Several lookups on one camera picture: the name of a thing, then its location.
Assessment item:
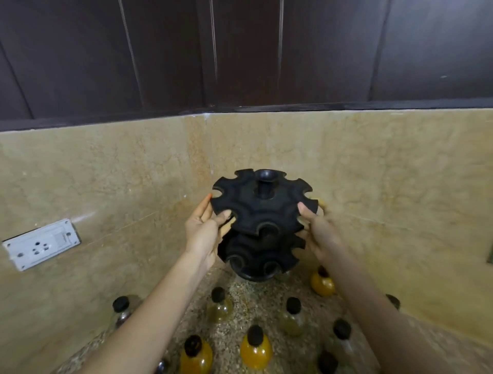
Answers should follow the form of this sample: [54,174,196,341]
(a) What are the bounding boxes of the person's right forearm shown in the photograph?
[319,247,461,374]

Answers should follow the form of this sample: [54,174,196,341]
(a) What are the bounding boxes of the yellow filled jar black cap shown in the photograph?
[240,325,273,371]
[180,334,213,374]
[310,266,336,298]

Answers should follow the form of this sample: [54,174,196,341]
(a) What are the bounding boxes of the person's left forearm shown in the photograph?
[79,250,216,374]

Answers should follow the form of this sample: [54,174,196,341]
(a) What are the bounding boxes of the dark brown wooden cabinet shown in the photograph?
[0,0,493,132]

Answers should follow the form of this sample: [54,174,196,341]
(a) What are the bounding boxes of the person's left hand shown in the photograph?
[185,193,236,271]

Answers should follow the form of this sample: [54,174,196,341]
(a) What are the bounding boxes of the person's right hand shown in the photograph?
[296,198,344,263]

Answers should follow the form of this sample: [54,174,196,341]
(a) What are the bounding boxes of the black round spice jar rack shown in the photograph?
[210,168,319,283]

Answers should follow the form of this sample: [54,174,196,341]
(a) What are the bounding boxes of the pale filled jar black cap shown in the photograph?
[206,286,234,323]
[278,297,307,337]

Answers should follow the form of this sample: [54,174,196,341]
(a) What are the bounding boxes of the white wall socket plate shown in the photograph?
[2,218,82,272]

